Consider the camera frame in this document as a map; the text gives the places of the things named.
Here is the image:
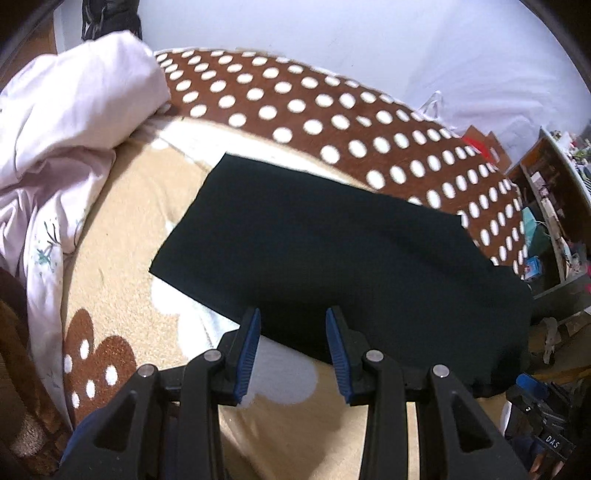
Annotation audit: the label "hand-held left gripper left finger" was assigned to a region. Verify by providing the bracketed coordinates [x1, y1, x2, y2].
[60, 307, 262, 480]

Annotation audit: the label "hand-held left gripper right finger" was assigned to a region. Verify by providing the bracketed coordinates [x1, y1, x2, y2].
[325, 306, 529, 480]

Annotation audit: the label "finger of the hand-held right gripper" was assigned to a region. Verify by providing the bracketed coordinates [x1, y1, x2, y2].
[515, 373, 552, 407]

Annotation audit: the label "black pants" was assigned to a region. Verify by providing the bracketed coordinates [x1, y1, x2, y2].
[148, 152, 534, 398]

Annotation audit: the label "brown polka dot blanket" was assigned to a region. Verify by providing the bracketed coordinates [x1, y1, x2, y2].
[60, 48, 532, 480]

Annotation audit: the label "wooden shelf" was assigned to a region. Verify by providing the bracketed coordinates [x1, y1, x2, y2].
[508, 127, 591, 296]

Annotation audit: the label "brown fleece blanket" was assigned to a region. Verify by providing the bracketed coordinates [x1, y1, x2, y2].
[0, 268, 70, 476]

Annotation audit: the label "red cardboard box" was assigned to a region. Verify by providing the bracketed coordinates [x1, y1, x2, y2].
[462, 124, 513, 169]

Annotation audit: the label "white plastic bag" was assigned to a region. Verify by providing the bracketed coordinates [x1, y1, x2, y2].
[418, 90, 458, 130]

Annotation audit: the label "pale pink duvet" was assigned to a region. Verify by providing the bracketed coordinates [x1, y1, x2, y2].
[0, 32, 171, 430]

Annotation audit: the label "black backpack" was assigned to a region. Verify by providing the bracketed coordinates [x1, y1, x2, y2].
[81, 0, 141, 40]

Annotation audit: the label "wooden door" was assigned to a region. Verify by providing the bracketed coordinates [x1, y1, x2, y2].
[14, 14, 58, 70]

